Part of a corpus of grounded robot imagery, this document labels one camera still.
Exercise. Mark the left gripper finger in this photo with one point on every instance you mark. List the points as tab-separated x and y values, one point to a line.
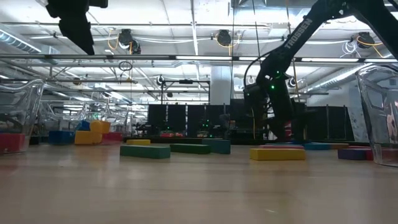
77	34

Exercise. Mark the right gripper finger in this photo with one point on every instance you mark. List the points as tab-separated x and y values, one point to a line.
278	130

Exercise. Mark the long pink wooden block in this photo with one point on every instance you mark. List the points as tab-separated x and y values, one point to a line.
281	146

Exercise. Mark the long yellow wooden block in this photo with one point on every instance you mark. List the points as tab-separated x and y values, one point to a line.
138	142
277	154

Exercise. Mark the blue wooden block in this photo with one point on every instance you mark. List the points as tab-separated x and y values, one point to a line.
315	146

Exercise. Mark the tan wooden block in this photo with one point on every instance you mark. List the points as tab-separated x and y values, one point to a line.
339	145

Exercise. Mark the long teal wooden block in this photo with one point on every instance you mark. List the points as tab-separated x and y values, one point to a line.
217	146

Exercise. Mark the long purple block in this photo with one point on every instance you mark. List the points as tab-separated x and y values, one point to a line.
351	154

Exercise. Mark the small clear plastic bin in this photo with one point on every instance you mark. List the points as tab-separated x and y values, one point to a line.
56	109

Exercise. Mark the large clear plastic bin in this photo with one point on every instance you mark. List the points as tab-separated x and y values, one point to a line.
28	102
382	124

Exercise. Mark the long green wooden block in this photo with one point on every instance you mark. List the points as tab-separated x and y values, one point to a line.
145	151
190	148

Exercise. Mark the yellow plastic block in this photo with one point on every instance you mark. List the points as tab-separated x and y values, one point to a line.
100	126
88	137

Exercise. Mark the small blue plastic block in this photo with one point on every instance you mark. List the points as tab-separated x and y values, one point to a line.
60	137

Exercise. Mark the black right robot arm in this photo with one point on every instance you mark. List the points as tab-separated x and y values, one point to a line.
298	34

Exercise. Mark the red rack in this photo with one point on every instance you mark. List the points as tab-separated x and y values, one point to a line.
288	130

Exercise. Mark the white pillar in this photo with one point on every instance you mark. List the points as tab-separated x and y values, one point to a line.
220	90

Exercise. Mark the white patterned sheet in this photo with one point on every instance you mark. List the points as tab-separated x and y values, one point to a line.
360	124

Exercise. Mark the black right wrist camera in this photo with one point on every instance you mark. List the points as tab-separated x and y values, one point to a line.
255	102

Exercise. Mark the silver ventilation duct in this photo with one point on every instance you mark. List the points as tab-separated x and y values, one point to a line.
335	77

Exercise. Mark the long ceiling light rail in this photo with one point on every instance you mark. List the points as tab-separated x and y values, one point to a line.
202	58

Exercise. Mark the black gantry frame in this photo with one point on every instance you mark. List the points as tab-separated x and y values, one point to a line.
186	81

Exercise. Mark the wide black partition wall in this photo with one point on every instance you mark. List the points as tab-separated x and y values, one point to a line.
180	116

